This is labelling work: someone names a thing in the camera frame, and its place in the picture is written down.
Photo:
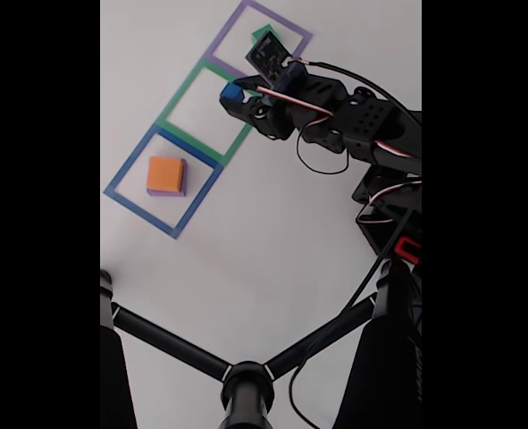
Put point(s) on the small blue cube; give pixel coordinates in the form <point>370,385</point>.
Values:
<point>231,94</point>

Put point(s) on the green block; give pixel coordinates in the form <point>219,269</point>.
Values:
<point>263,32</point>

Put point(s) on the purple block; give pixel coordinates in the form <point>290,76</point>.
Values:
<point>182,183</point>

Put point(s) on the orange block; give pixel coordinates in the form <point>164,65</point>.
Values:
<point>165,173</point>

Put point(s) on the purple tape square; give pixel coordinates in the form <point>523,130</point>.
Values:
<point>219,53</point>

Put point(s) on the green tape square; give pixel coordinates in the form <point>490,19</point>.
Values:
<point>174,100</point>

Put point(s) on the blue tape square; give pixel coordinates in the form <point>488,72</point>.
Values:
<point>143,210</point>

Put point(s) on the red clamp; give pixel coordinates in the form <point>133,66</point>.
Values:
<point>408,250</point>

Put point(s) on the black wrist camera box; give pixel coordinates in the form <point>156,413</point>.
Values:
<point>270,58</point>

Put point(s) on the black camera tripod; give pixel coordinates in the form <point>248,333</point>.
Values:
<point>245,393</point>

